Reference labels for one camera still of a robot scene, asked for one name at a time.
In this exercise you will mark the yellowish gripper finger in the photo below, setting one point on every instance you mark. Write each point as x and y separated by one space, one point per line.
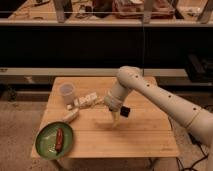
116 117

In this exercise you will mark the white ribbed gripper body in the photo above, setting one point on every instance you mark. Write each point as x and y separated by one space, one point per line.
115 97

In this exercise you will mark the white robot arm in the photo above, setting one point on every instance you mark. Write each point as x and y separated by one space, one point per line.
195 119

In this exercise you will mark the wooden table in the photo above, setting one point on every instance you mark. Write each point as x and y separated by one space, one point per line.
142 142

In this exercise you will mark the small white cube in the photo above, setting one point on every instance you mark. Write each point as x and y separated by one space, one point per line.
69 107

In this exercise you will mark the translucent plastic cup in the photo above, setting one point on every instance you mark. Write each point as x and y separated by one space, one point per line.
67 92

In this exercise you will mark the red sausage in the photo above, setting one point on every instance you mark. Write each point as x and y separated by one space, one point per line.
59 140

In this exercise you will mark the green plate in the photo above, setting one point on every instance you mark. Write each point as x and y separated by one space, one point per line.
46 140

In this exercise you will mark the black camera box on wrist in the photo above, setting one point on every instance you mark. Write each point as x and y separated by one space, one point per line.
125 111

